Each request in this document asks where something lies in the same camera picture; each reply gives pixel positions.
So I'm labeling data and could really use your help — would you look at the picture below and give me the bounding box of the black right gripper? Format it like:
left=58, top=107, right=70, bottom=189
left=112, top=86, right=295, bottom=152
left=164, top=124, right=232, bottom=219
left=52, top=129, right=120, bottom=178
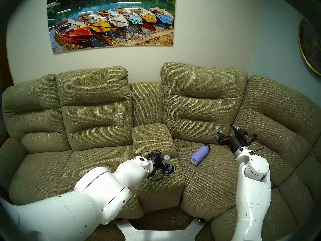
left=215, top=124, right=252, bottom=155

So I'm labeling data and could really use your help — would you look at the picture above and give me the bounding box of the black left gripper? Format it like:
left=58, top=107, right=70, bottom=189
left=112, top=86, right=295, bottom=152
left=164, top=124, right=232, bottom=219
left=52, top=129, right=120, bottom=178
left=146, top=150, right=173, bottom=173

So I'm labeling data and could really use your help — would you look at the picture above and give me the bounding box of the clear bottle red blue label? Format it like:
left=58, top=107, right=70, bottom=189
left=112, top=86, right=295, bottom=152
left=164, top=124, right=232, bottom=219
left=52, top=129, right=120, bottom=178
left=163, top=154, right=175, bottom=174

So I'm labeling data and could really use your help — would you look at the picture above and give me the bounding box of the black round cup holder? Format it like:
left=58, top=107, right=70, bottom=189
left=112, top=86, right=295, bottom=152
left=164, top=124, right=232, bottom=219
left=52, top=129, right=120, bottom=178
left=162, top=164, right=176, bottom=176

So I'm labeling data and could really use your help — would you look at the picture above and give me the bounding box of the purple insulated bottle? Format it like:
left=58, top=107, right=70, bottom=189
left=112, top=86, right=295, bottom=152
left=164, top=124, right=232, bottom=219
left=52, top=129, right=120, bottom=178
left=189, top=144, right=211, bottom=166

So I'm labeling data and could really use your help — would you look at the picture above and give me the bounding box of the green fabric sofa console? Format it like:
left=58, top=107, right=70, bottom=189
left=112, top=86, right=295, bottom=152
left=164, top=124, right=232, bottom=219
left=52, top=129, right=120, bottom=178
left=132, top=123, right=186, bottom=213

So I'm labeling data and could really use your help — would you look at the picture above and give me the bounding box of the green fabric sectional sofa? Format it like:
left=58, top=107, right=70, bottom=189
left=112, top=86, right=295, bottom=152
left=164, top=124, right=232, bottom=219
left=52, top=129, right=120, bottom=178
left=0, top=62, right=321, bottom=241

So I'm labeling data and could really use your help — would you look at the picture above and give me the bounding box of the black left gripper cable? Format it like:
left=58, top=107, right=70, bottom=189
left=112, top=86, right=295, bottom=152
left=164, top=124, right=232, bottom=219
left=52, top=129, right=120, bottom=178
left=140, top=150, right=165, bottom=182

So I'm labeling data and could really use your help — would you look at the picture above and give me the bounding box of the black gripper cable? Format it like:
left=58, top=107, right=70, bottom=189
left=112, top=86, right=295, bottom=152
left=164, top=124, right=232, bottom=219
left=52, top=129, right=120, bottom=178
left=140, top=150, right=165, bottom=182
left=248, top=134, right=265, bottom=153

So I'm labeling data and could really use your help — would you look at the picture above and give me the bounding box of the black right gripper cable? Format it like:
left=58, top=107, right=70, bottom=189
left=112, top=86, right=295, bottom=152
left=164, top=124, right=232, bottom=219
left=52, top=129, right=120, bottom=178
left=248, top=134, right=265, bottom=153

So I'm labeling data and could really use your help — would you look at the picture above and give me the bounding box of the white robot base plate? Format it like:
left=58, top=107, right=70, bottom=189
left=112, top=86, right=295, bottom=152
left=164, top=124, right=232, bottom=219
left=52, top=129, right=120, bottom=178
left=115, top=217, right=206, bottom=241

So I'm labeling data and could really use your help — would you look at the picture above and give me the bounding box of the round dark gold-rimmed wall decor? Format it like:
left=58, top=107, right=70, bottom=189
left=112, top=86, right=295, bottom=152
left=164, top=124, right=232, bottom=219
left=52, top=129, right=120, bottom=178
left=298, top=18, right=321, bottom=76

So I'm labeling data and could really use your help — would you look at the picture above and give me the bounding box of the colourful boats wall painting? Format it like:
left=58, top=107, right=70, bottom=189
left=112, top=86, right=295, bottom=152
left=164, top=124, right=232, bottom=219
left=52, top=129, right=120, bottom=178
left=47, top=0, right=177, bottom=55

